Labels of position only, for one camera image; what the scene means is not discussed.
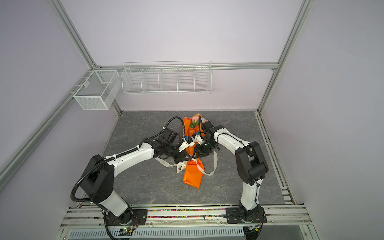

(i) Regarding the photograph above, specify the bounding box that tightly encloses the orange yellow wrapping paper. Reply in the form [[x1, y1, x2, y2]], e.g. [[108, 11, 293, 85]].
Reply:
[[183, 114, 207, 189]]

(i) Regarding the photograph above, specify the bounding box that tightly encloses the cream printed ribbon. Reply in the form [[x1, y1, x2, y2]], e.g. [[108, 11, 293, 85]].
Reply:
[[155, 151, 218, 176]]

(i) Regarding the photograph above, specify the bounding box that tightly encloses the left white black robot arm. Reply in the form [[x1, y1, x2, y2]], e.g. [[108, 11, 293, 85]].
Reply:
[[70, 126, 194, 226]]

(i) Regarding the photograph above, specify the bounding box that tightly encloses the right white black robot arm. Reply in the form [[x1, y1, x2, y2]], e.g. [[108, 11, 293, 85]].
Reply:
[[192, 122, 269, 211]]

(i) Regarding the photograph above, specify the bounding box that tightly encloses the small white mesh basket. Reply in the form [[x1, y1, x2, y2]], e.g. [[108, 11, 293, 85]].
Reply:
[[74, 70, 122, 111]]

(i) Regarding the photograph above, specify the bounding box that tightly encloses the white vent grille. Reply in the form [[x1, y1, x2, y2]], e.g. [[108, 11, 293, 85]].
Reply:
[[68, 226, 245, 240]]

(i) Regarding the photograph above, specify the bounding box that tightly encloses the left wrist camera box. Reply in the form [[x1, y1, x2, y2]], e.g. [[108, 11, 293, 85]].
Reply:
[[179, 136, 195, 152]]

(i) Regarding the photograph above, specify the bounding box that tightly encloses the long white wire basket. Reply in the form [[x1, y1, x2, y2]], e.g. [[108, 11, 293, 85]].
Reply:
[[122, 61, 213, 94]]

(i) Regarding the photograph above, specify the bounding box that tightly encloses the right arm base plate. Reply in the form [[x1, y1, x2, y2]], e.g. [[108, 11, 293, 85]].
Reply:
[[224, 205, 267, 224]]

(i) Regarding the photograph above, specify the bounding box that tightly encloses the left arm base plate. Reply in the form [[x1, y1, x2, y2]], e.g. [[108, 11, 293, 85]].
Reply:
[[106, 209, 148, 226]]

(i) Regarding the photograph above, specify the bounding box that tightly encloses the aluminium mounting rail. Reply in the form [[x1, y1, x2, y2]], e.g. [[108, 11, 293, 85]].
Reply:
[[59, 205, 313, 229]]

